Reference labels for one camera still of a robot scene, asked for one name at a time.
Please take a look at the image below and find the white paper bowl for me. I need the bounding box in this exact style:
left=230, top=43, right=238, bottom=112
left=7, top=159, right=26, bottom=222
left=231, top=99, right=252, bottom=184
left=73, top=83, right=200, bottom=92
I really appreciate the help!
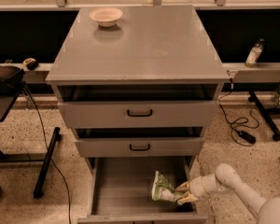
left=90, top=7, right=123, bottom=28

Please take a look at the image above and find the dark side table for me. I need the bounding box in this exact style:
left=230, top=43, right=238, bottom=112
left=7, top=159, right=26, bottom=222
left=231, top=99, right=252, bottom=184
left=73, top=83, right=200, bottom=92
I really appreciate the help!
left=0, top=81, right=26, bottom=163

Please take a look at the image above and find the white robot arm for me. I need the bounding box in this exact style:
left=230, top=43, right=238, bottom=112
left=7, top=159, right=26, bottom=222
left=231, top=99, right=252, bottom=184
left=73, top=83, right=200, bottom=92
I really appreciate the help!
left=176, top=163, right=280, bottom=224

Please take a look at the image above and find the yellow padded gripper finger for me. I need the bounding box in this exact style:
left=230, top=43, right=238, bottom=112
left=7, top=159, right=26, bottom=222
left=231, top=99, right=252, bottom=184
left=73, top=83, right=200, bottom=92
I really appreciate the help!
left=175, top=181, right=190, bottom=192
left=177, top=191, right=198, bottom=205

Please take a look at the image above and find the grey top drawer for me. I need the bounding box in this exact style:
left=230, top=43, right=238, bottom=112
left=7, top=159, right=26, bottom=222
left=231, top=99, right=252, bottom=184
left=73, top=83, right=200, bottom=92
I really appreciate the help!
left=57, top=89, right=219, bottom=130

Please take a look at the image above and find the green jalapeno chip bag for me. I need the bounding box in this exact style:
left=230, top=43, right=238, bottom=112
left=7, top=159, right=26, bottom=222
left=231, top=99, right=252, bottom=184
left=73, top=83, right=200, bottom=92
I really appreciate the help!
left=151, top=171, right=181, bottom=203

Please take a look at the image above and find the clear plastic bottle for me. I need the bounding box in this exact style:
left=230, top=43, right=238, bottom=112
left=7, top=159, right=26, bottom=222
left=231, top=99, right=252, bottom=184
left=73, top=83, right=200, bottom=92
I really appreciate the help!
left=245, top=38, right=265, bottom=67

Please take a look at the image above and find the grey middle drawer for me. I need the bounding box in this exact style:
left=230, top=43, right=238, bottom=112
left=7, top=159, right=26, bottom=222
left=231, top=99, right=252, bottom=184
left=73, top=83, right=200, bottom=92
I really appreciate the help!
left=75, top=127, right=203, bottom=158

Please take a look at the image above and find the grey drawer cabinet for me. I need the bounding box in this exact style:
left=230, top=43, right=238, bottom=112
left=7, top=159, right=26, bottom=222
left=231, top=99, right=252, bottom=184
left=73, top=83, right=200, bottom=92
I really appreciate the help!
left=45, top=5, right=231, bottom=173

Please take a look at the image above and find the yellow black tape measure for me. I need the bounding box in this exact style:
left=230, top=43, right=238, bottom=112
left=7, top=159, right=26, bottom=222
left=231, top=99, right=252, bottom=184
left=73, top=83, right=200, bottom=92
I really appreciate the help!
left=23, top=58, right=39, bottom=70

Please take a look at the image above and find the black device on table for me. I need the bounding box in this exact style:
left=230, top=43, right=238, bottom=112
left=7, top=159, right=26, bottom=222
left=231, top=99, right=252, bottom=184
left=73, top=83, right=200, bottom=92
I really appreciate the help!
left=0, top=65, right=24, bottom=96

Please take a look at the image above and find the black cable on floor left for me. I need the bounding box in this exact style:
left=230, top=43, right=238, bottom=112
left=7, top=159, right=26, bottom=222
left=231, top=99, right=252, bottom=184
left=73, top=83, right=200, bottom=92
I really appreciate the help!
left=22, top=84, right=73, bottom=224

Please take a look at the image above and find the black power adapter with cable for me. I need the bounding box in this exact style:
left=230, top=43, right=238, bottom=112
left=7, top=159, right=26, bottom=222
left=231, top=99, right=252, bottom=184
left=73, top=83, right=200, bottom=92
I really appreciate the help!
left=218, top=78, right=259, bottom=147

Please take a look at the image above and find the black table base leg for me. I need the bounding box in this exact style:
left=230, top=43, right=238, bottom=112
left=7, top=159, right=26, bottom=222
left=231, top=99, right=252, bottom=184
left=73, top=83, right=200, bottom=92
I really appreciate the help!
left=34, top=127, right=61, bottom=199

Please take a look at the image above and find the black stand leg right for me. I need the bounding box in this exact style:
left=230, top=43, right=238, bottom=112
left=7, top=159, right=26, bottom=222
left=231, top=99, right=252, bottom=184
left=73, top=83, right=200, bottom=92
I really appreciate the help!
left=248, top=91, right=280, bottom=142

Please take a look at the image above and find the grey open bottom drawer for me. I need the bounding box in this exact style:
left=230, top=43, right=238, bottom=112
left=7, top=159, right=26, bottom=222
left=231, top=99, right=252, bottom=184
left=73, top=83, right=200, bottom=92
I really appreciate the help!
left=77, top=156, right=207, bottom=224

